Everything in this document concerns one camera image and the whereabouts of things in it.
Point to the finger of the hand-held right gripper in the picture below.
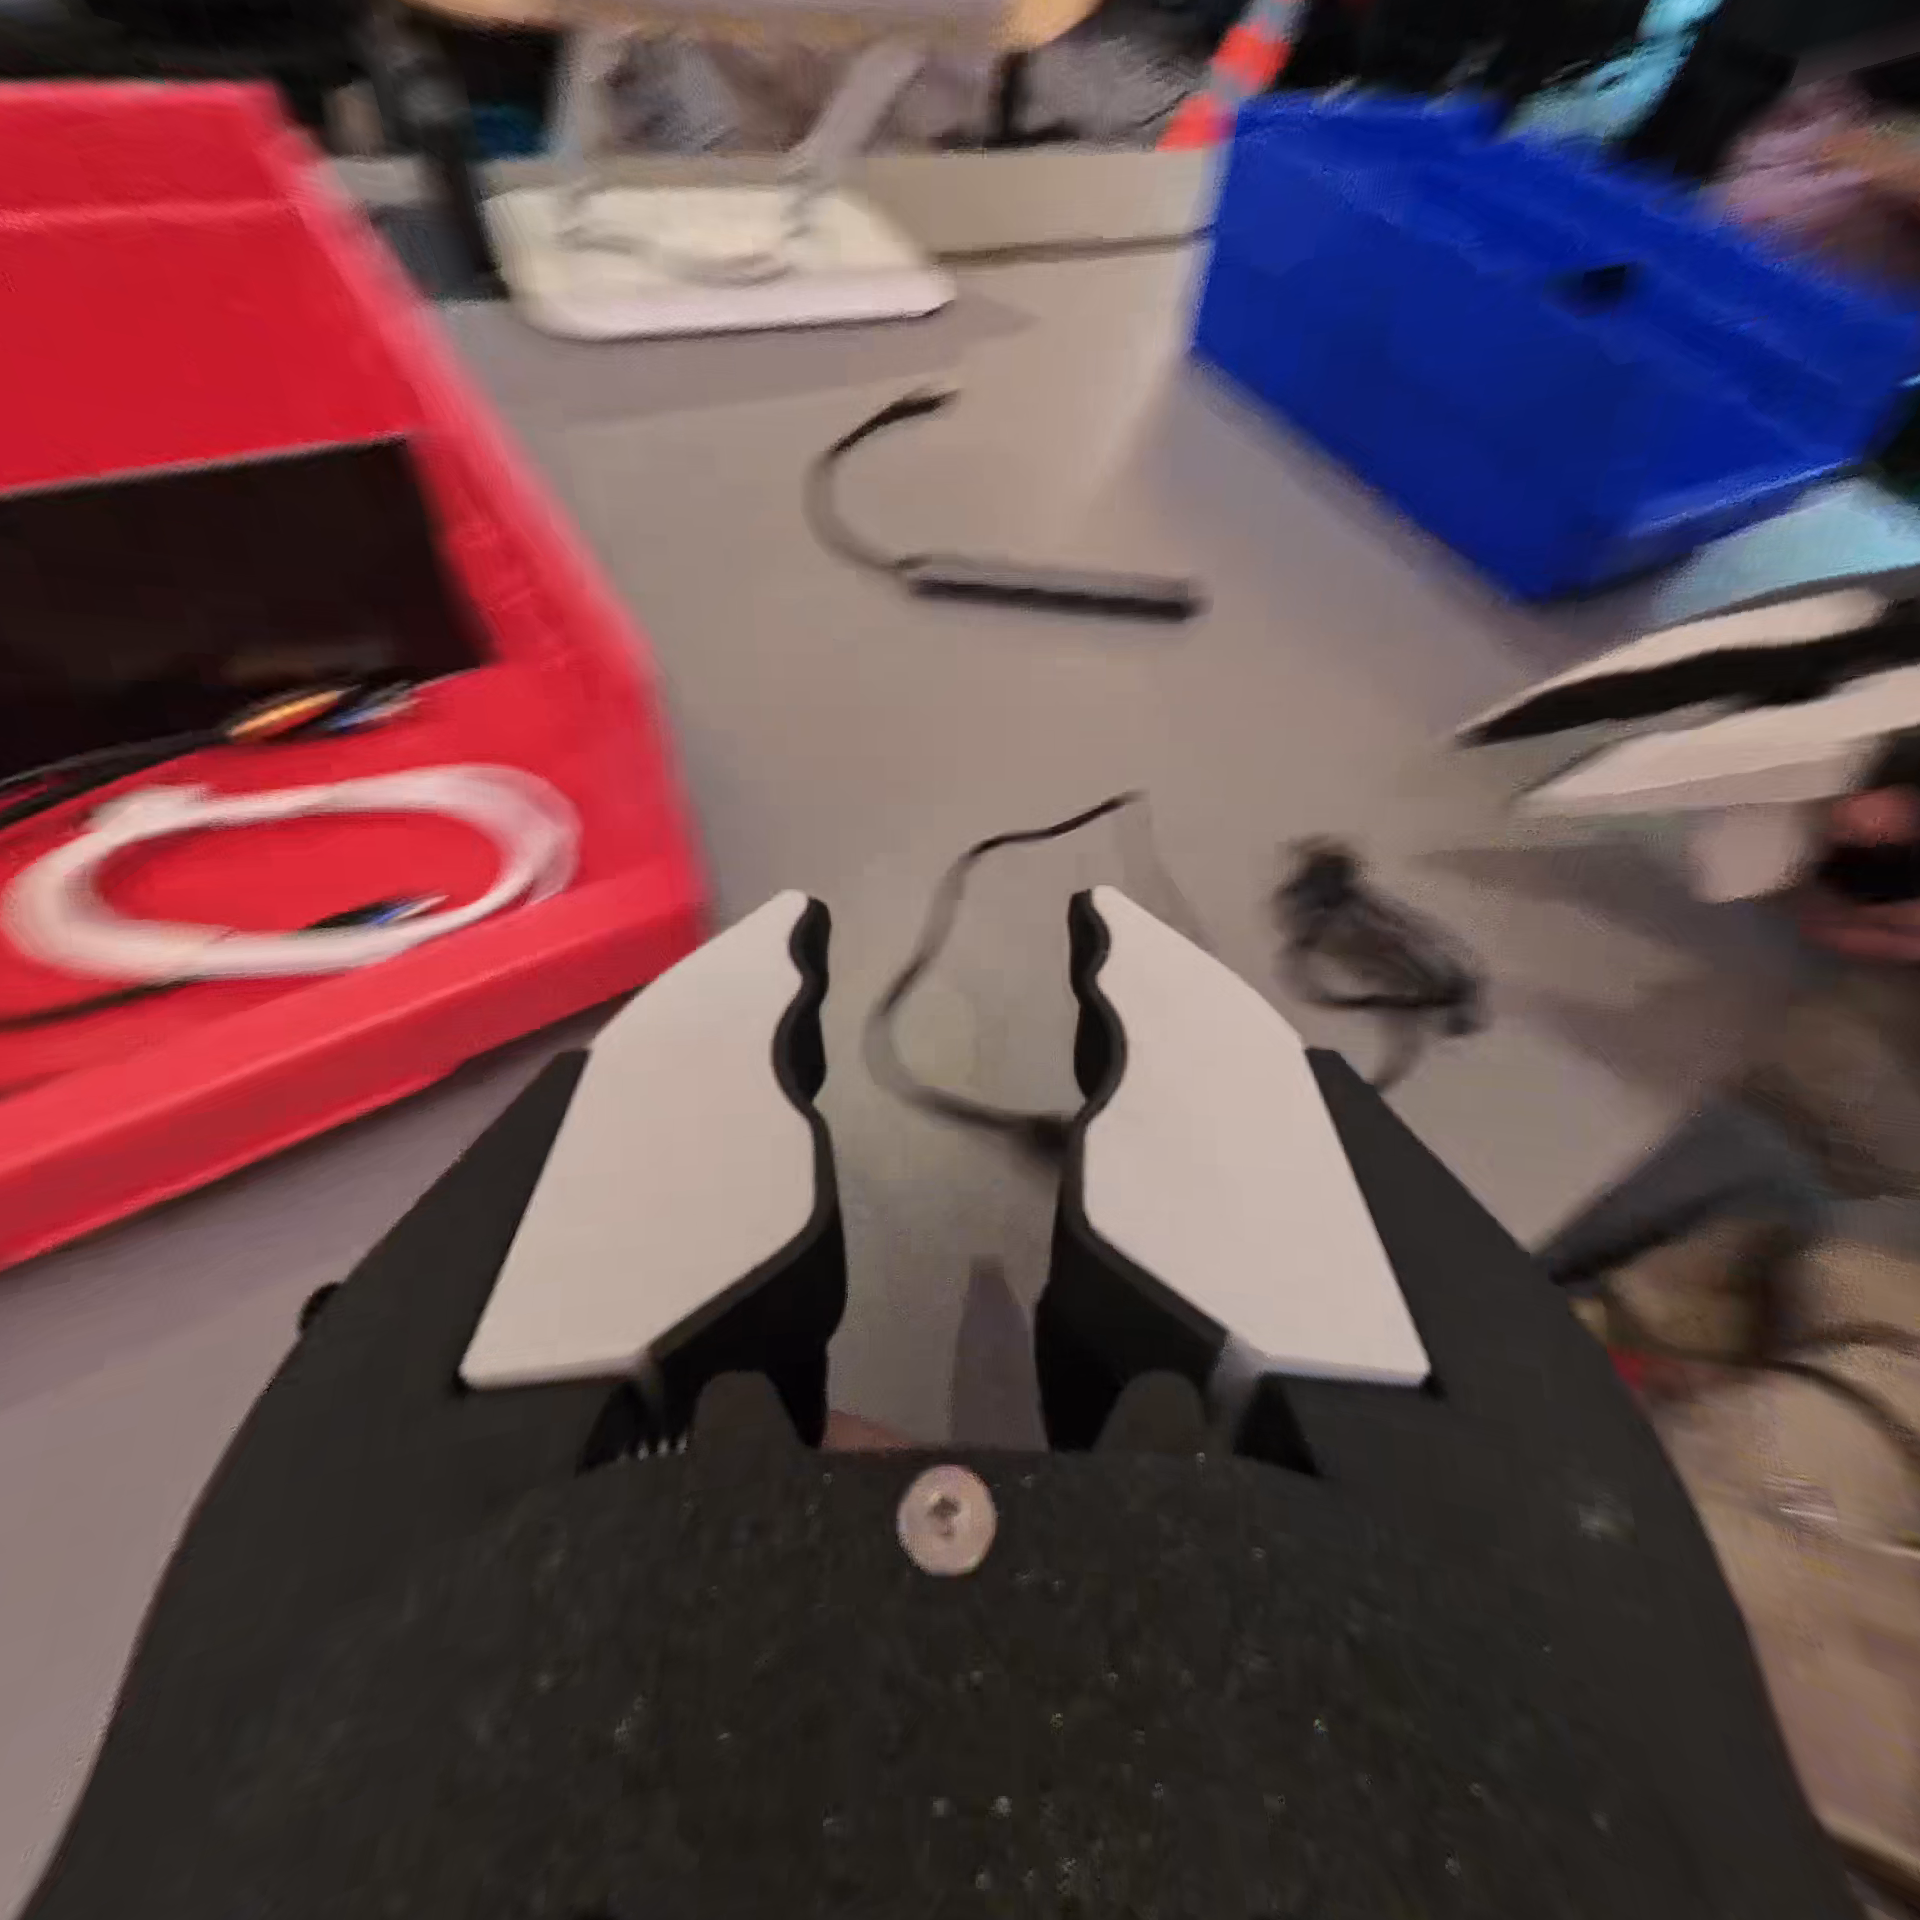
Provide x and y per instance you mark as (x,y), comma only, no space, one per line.
(1725,772)
(1725,652)

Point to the grey desk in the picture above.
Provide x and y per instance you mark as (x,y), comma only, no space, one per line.
(841,720)

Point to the red plastic bin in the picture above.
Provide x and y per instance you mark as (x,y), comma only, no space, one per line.
(301,1110)

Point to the wooden book stand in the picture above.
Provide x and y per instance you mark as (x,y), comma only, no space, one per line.
(720,285)

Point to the grey USB hub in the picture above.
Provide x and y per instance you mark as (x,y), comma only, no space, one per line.
(1051,584)

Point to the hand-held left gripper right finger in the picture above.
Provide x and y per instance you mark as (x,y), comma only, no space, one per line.
(1245,1201)

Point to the orange traffic cone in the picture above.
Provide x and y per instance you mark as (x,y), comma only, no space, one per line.
(1239,75)

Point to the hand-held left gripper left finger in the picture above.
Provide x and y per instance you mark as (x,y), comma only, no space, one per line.
(661,1170)

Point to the blue plastic bin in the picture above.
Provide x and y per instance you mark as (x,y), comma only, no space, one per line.
(1500,374)

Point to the black bin divider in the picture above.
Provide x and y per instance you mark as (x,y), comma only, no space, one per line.
(224,584)

